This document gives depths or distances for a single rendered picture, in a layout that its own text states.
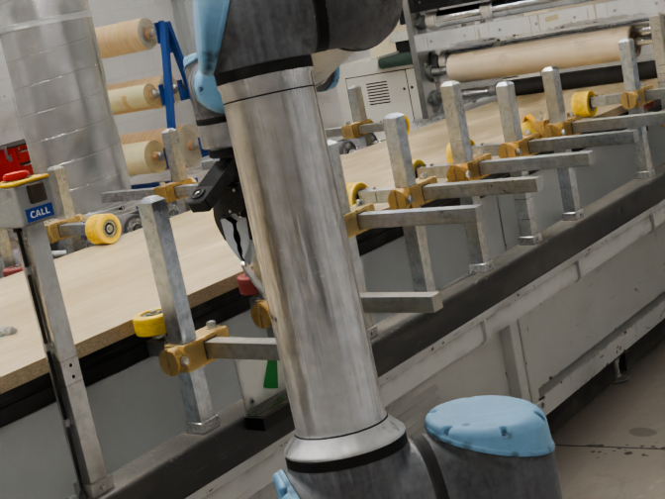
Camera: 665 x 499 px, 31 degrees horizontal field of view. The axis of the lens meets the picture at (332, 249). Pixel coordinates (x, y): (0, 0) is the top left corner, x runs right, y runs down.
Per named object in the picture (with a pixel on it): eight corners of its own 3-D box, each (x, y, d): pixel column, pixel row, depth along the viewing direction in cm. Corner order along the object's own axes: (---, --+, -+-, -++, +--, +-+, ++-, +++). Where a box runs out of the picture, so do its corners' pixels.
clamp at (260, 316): (316, 307, 235) (311, 282, 234) (272, 329, 225) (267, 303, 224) (294, 307, 239) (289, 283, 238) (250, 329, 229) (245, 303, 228)
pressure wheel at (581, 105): (584, 101, 369) (593, 121, 373) (592, 85, 373) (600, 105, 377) (566, 103, 372) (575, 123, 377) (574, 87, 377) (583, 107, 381)
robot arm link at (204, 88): (260, 47, 190) (250, 47, 202) (189, 61, 188) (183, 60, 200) (272, 105, 192) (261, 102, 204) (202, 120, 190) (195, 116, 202)
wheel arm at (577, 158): (596, 162, 270) (593, 148, 269) (589, 166, 267) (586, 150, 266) (414, 178, 301) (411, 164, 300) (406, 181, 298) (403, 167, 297)
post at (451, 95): (493, 274, 290) (459, 78, 280) (486, 278, 287) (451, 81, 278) (481, 274, 292) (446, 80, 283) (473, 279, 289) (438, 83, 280)
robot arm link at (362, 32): (411, -80, 136) (322, 31, 203) (305, -59, 134) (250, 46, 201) (433, 20, 136) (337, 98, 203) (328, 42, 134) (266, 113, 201)
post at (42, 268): (114, 486, 194) (48, 219, 185) (92, 499, 190) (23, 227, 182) (96, 484, 197) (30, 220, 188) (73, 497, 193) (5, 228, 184)
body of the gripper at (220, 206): (276, 205, 213) (262, 139, 211) (244, 217, 206) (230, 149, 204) (244, 207, 218) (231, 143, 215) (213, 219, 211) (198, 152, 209)
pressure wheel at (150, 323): (186, 358, 226) (172, 301, 223) (189, 369, 218) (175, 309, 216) (144, 368, 224) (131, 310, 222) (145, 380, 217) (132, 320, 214)
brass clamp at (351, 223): (380, 225, 252) (376, 202, 251) (342, 243, 242) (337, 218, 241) (357, 227, 256) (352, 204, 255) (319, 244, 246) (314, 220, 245)
